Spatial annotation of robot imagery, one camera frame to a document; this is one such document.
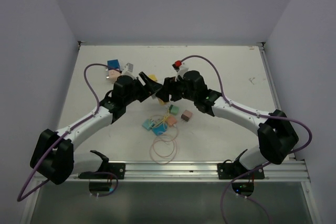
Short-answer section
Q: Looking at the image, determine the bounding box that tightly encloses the pink charger brown band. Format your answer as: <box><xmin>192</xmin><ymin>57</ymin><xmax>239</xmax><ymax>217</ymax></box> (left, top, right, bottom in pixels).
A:
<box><xmin>181</xmin><ymin>110</ymin><xmax>193</xmax><ymax>122</ymax></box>

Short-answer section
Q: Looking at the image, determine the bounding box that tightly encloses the light cyan USB charger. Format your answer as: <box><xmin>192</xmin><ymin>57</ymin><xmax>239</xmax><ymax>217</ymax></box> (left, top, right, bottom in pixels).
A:
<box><xmin>142</xmin><ymin>119</ymin><xmax>155</xmax><ymax>131</ymax></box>

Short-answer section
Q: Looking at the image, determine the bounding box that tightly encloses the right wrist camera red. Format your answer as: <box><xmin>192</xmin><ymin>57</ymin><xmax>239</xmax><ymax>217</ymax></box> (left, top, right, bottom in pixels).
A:
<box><xmin>172</xmin><ymin>60</ymin><xmax>188</xmax><ymax>81</ymax></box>

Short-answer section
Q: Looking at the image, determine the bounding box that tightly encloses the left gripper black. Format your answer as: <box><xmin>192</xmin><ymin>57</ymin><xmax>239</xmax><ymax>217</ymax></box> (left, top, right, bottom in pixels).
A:
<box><xmin>123</xmin><ymin>71</ymin><xmax>162</xmax><ymax>105</ymax></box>

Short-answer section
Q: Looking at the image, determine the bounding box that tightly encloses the pink charging cable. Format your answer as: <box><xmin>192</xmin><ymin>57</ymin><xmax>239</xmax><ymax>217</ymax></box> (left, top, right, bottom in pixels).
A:
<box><xmin>149</xmin><ymin>126</ymin><xmax>180</xmax><ymax>165</ymax></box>

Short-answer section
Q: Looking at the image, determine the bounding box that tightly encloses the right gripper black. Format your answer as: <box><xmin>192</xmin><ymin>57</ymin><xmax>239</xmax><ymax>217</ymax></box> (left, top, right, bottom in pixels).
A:
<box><xmin>156</xmin><ymin>74</ymin><xmax>197</xmax><ymax>102</ymax></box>

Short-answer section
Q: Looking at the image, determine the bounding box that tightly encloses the salmon pink USB charger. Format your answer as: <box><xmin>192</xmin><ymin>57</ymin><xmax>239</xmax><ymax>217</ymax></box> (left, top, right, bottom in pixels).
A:
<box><xmin>165</xmin><ymin>115</ymin><xmax>177</xmax><ymax>127</ymax></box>

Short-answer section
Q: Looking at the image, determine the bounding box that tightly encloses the yellow USB charger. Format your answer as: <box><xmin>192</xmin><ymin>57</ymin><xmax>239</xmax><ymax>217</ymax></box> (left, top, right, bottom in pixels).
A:
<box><xmin>157</xmin><ymin>98</ymin><xmax>169</xmax><ymax>105</ymax></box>

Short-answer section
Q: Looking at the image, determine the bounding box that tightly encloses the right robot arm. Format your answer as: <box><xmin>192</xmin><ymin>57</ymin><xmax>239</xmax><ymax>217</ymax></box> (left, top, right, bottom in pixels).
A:
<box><xmin>156</xmin><ymin>70</ymin><xmax>298</xmax><ymax>178</ymax></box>

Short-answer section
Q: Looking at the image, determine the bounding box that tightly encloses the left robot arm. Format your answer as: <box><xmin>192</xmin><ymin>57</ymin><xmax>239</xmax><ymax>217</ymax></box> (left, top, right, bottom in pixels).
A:
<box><xmin>30</xmin><ymin>72</ymin><xmax>163</xmax><ymax>185</ymax></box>

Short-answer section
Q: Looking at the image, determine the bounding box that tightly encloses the aluminium rail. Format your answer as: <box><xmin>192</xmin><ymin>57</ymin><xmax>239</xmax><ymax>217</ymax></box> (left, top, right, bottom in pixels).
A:
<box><xmin>257</xmin><ymin>42</ymin><xmax>298</xmax><ymax>164</ymax></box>
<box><xmin>34</xmin><ymin>161</ymin><xmax>308</xmax><ymax>182</ymax></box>

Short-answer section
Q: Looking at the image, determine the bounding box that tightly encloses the aluminium front rail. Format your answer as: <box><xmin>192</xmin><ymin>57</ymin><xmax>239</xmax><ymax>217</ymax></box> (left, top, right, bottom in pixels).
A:
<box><xmin>34</xmin><ymin>161</ymin><xmax>308</xmax><ymax>182</ymax></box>

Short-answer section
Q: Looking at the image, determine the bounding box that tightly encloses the mint green USB charger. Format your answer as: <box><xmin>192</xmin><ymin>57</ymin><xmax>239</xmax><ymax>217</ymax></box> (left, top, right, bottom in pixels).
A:
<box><xmin>169</xmin><ymin>104</ymin><xmax>179</xmax><ymax>115</ymax></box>

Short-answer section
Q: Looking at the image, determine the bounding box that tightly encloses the yellow top plug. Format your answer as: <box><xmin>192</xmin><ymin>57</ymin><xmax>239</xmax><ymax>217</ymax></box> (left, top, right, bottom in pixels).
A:
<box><xmin>148</xmin><ymin>74</ymin><xmax>157</xmax><ymax>82</ymax></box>

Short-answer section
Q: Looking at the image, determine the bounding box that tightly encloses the dark blue cube socket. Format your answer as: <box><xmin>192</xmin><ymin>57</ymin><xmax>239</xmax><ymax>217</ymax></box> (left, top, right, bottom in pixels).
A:
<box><xmin>107</xmin><ymin>59</ymin><xmax>121</xmax><ymax>70</ymax></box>

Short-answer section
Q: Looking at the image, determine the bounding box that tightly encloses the left black base bracket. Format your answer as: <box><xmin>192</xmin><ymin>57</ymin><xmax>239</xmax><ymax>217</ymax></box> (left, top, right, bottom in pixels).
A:
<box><xmin>78</xmin><ymin>163</ymin><xmax>125</xmax><ymax>179</ymax></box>

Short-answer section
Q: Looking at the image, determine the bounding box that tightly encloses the black base bracket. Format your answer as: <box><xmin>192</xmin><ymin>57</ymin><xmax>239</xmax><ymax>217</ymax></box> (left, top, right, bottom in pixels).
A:
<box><xmin>217</xmin><ymin>159</ymin><xmax>265</xmax><ymax>180</ymax></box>
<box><xmin>78</xmin><ymin>163</ymin><xmax>125</xmax><ymax>179</ymax></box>

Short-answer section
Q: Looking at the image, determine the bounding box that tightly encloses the bright blue plug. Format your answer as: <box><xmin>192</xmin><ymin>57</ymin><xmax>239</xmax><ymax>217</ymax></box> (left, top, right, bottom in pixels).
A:
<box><xmin>152</xmin><ymin>123</ymin><xmax>168</xmax><ymax>136</ymax></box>

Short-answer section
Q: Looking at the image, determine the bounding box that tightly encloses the aluminium right side rail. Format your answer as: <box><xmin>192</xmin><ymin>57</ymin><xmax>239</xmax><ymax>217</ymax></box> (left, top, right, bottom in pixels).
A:
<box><xmin>257</xmin><ymin>42</ymin><xmax>298</xmax><ymax>164</ymax></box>

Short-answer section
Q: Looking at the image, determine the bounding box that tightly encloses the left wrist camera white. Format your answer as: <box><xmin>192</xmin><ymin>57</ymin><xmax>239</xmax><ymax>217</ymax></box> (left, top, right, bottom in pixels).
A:
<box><xmin>121</xmin><ymin>62</ymin><xmax>135</xmax><ymax>80</ymax></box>

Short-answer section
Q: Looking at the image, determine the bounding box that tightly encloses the yellow charging cable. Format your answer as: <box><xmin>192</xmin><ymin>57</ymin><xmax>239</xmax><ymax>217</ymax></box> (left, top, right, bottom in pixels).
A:
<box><xmin>149</xmin><ymin>105</ymin><xmax>174</xmax><ymax>129</ymax></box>

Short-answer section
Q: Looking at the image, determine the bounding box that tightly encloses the pink cube socket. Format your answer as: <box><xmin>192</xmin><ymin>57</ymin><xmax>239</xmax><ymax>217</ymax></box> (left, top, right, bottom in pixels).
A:
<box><xmin>106</xmin><ymin>69</ymin><xmax>121</xmax><ymax>82</ymax></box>

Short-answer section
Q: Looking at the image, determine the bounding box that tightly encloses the right black base bracket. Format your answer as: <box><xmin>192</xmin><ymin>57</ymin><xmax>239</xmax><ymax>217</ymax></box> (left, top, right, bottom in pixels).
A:
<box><xmin>217</xmin><ymin>159</ymin><xmax>265</xmax><ymax>180</ymax></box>

